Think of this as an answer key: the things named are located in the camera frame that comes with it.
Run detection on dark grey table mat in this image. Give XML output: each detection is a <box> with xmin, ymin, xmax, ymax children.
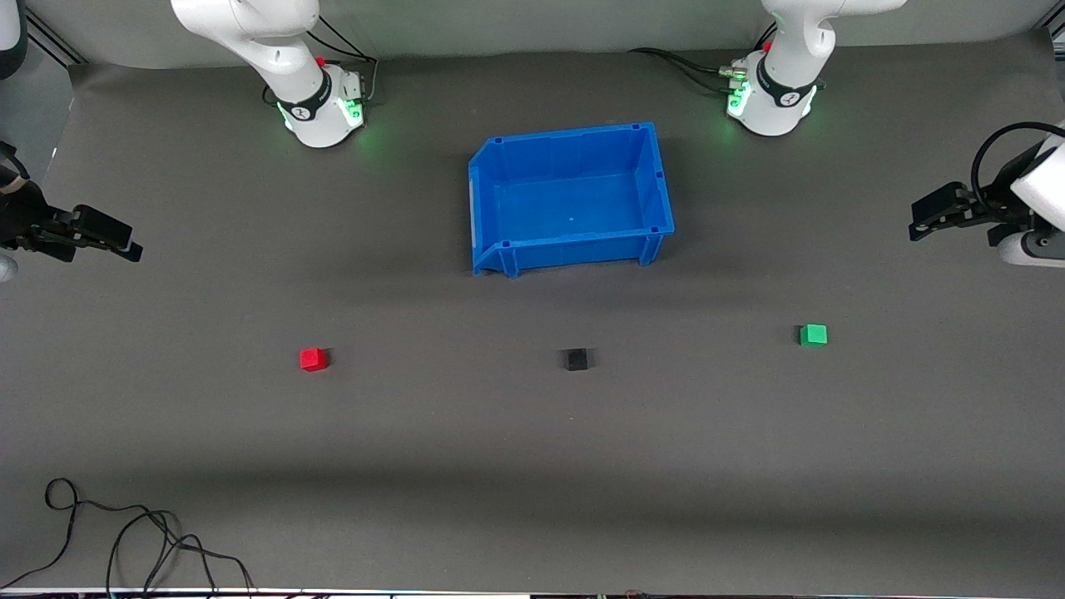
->
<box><xmin>0</xmin><ymin>33</ymin><xmax>1065</xmax><ymax>593</ymax></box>

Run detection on black right arm base cable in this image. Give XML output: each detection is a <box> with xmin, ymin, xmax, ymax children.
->
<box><xmin>262</xmin><ymin>13</ymin><xmax>380</xmax><ymax>109</ymax></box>

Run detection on thin black loose cable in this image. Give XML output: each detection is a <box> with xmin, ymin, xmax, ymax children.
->
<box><xmin>0</xmin><ymin>478</ymin><xmax>255</xmax><ymax>597</ymax></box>

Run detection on black metal frame rail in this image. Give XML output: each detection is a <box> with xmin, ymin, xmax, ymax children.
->
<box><xmin>23</xmin><ymin>12</ymin><xmax>87</xmax><ymax>67</ymax></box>

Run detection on black arm base cable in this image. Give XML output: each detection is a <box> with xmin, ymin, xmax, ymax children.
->
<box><xmin>627</xmin><ymin>47</ymin><xmax>750</xmax><ymax>94</ymax></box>
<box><xmin>262</xmin><ymin>13</ymin><xmax>380</xmax><ymax>109</ymax></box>

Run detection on blue plastic storage bin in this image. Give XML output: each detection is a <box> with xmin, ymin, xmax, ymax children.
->
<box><xmin>468</xmin><ymin>121</ymin><xmax>676</xmax><ymax>279</ymax></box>

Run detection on black left arm base cable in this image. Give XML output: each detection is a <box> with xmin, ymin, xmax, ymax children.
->
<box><xmin>627</xmin><ymin>47</ymin><xmax>750</xmax><ymax>94</ymax></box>

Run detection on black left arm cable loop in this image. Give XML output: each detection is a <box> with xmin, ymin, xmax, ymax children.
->
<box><xmin>969</xmin><ymin>121</ymin><xmax>1065</xmax><ymax>219</ymax></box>

